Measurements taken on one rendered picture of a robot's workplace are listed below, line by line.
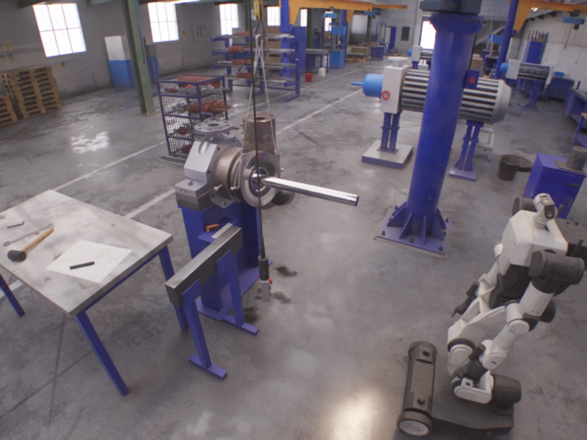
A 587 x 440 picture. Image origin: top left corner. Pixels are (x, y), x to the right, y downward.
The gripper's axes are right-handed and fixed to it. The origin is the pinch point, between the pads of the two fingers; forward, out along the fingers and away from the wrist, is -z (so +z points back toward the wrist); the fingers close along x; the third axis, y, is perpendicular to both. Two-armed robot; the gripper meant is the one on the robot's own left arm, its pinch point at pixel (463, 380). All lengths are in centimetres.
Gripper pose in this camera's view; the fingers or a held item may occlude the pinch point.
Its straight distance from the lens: 188.0
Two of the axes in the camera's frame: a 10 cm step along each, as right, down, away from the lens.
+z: 1.8, -7.9, -5.9
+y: -3.7, 5.0, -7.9
